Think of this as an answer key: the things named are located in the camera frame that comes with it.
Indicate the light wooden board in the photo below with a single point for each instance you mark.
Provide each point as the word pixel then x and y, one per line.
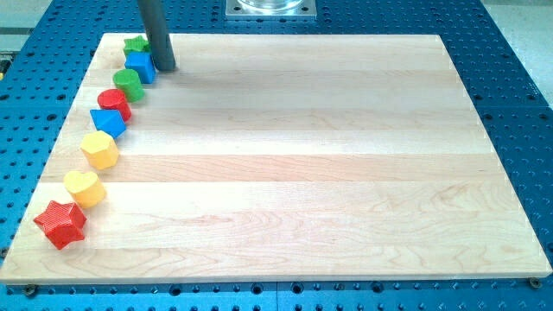
pixel 286 158

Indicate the blue cube block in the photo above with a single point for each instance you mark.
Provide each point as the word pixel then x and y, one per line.
pixel 143 64

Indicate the green cylinder block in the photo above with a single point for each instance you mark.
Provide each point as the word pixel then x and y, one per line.
pixel 128 81

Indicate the blue triangle block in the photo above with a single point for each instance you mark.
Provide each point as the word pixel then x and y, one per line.
pixel 108 121

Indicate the red cylinder block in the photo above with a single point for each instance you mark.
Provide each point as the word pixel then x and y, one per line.
pixel 115 99

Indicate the yellow hexagon block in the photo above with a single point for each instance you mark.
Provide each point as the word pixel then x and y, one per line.
pixel 100 150

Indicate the green star block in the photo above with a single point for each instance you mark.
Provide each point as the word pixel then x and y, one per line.
pixel 136 44

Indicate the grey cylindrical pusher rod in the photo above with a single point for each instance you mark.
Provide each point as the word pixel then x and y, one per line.
pixel 156 29

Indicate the yellow heart block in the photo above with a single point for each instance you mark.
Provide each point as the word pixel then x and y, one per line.
pixel 86 189

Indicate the red star block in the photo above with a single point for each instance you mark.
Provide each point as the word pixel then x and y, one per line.
pixel 62 223

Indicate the left board clamp screw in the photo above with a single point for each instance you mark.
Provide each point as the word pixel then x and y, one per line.
pixel 30 290

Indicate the board clamp screw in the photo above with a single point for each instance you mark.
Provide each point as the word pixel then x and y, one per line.
pixel 30 290
pixel 535 283

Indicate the right board clamp screw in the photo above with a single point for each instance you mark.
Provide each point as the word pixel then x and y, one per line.
pixel 535 283

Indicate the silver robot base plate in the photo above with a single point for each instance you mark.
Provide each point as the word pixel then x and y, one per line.
pixel 270 9

